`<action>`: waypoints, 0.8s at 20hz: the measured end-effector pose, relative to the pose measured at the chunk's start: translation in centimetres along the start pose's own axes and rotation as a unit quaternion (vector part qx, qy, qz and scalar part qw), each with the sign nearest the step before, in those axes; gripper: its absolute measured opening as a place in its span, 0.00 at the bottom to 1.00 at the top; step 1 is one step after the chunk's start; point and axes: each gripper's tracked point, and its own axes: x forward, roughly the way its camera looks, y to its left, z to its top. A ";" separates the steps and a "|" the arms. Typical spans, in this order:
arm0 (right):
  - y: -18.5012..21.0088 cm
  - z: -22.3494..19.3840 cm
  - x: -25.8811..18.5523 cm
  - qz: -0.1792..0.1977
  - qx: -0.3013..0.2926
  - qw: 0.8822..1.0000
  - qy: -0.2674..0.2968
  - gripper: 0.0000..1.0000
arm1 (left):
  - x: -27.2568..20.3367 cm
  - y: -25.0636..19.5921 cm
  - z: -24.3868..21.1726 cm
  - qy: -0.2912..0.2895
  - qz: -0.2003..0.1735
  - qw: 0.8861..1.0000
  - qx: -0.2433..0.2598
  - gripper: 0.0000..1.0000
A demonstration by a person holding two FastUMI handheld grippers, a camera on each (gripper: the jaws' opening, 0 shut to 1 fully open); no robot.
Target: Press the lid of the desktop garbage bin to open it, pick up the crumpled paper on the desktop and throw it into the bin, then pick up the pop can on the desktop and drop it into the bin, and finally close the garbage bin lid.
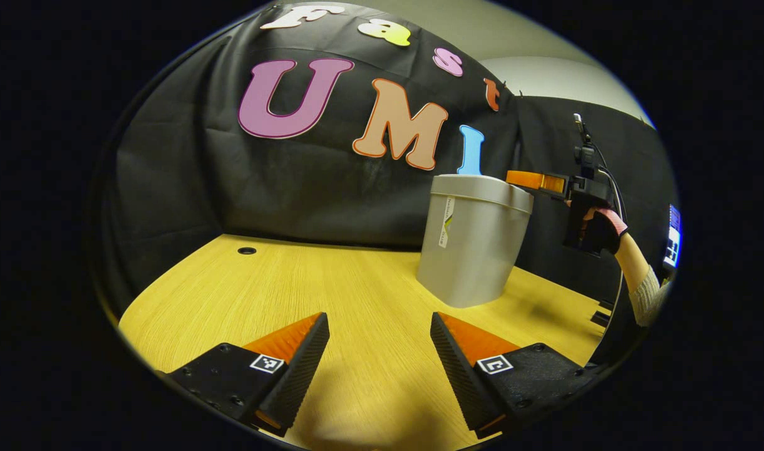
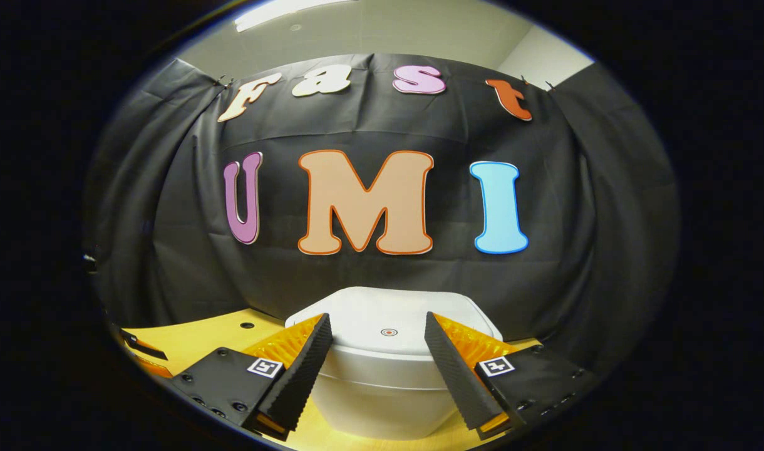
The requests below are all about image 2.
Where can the grey desktop garbage bin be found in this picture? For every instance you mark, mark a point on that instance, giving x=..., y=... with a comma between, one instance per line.
x=382, y=388

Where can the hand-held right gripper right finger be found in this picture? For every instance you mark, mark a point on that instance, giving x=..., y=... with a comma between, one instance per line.
x=457, y=376

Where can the wooden desktop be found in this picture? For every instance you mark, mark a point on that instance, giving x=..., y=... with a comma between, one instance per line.
x=194, y=338

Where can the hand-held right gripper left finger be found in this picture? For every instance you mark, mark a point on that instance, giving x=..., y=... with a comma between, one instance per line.
x=302, y=376

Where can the ceiling light strip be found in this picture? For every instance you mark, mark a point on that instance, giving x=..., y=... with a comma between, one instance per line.
x=288, y=14

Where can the black backdrop cloth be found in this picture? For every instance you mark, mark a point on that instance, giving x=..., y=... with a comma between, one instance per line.
x=169, y=263

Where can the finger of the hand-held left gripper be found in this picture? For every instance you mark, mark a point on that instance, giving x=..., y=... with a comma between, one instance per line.
x=144, y=346
x=153, y=368

